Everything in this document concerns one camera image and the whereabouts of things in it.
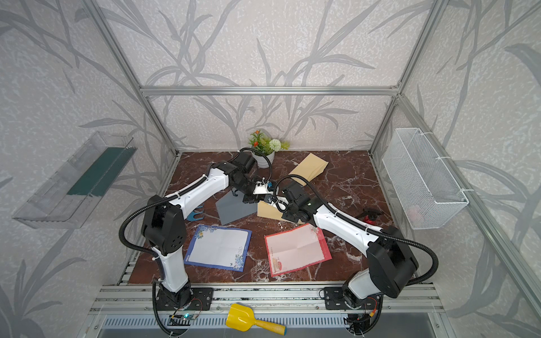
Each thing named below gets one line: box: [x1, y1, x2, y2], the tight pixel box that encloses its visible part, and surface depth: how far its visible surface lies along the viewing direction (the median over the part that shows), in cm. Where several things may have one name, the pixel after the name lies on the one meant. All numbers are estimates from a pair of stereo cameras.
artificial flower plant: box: [248, 130, 291, 156], surface depth 106 cm
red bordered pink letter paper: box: [264, 223, 333, 278], surface depth 87 cm
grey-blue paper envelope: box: [215, 190, 258, 226], surface depth 98 cm
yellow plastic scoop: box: [225, 302, 288, 336], surface depth 71 cm
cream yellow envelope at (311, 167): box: [288, 152, 329, 186], surface depth 118 cm
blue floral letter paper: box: [183, 223, 253, 273], surface depth 87 cm
